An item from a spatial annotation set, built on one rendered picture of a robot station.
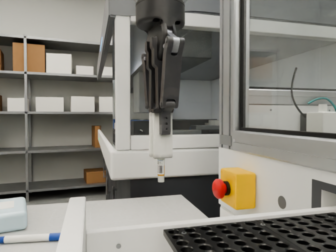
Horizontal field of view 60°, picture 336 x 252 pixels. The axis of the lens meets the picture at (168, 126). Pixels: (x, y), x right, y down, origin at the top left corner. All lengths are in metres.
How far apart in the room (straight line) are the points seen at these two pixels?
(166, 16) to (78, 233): 0.31
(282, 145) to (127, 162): 0.63
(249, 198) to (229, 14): 0.42
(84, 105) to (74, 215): 3.67
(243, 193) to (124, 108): 0.56
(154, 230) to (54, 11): 4.33
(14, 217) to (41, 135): 3.61
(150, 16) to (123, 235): 0.29
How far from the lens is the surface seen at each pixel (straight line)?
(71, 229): 0.27
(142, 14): 0.45
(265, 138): 0.57
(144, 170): 1.04
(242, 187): 0.59
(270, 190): 0.57
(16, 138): 4.38
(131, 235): 0.35
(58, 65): 3.93
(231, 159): 0.69
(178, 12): 0.45
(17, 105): 3.94
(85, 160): 4.40
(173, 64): 0.41
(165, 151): 0.44
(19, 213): 0.77
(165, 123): 0.43
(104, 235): 0.35
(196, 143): 1.08
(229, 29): 0.73
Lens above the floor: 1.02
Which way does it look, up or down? 2 degrees down
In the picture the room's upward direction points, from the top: straight up
